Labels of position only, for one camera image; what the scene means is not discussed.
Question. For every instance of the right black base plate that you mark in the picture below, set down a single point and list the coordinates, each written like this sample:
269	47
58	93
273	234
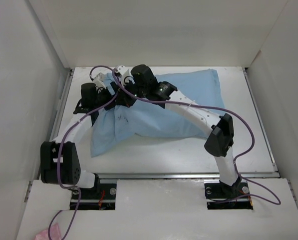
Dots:
221	198

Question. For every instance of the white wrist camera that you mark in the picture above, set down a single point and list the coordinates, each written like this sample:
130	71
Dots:
99	80
123	74

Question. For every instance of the light blue pillowcase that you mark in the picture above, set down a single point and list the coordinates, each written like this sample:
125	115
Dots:
149	120

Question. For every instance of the pink plastic bag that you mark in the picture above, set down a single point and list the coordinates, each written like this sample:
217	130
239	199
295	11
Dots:
54	233

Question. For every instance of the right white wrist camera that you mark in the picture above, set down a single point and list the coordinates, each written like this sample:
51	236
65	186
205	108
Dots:
123	74

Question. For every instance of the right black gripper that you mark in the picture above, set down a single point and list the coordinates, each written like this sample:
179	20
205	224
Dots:
123	99

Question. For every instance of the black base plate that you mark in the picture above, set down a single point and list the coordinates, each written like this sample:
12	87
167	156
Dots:
100	199
221	198

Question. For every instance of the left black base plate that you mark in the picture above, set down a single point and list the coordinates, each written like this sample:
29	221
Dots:
100	199

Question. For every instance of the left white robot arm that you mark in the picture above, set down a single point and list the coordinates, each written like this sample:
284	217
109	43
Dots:
59	160

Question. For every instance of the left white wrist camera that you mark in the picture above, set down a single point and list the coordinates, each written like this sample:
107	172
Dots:
99	80

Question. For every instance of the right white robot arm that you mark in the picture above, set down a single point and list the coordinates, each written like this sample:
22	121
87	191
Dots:
141	83

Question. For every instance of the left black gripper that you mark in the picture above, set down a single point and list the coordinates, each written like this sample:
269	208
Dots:
106	91

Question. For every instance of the aluminium front rail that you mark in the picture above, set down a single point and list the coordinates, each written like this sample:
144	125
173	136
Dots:
140	176

